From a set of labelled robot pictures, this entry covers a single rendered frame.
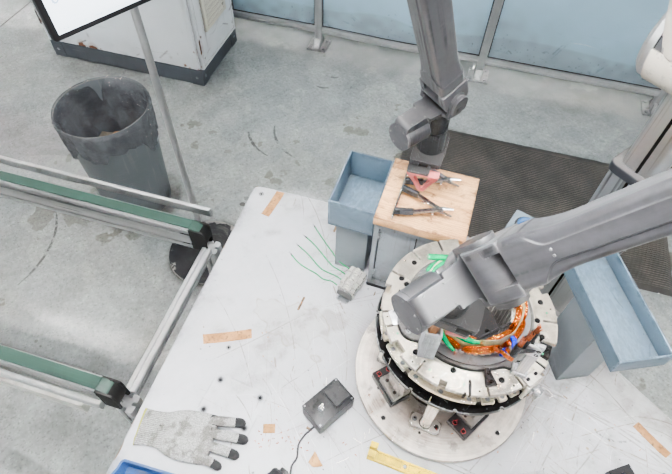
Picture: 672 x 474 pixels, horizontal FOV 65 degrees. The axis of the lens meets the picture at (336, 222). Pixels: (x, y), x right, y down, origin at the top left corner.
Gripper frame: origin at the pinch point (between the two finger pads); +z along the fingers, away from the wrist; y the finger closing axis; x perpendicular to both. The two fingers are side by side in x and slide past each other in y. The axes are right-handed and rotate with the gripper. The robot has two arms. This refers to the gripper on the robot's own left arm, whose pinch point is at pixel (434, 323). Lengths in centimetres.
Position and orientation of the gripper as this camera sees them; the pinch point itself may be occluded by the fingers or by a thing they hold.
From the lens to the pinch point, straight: 84.9
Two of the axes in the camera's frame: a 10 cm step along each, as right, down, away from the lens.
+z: -0.6, 5.3, 8.5
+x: 3.6, -7.8, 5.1
